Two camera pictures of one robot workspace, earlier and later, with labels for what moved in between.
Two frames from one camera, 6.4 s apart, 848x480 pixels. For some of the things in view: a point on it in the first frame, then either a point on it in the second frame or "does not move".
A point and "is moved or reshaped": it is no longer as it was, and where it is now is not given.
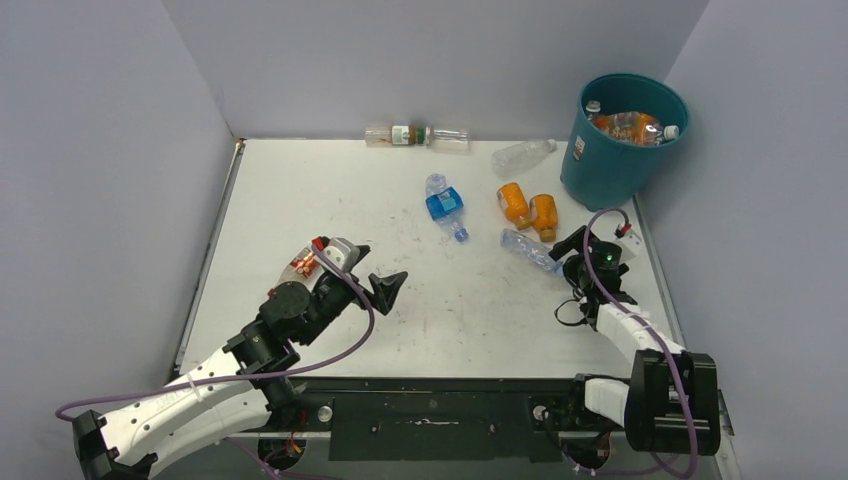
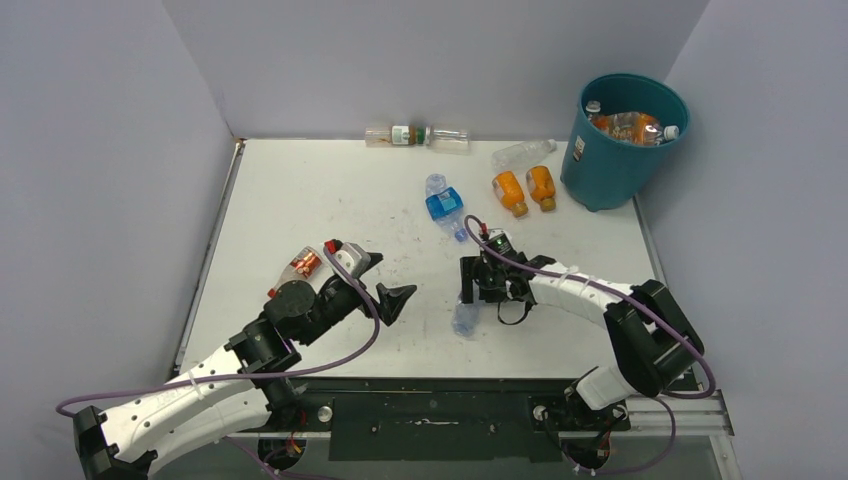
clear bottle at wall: (447, 140) does not move
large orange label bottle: (633, 127) does not move
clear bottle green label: (398, 134) does not move
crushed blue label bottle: (445, 204) does not move
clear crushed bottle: (515, 158) does not move
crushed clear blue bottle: (530, 249) is moved or reshaped
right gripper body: (575, 267) -> (491, 287)
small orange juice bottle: (544, 216) -> (541, 187)
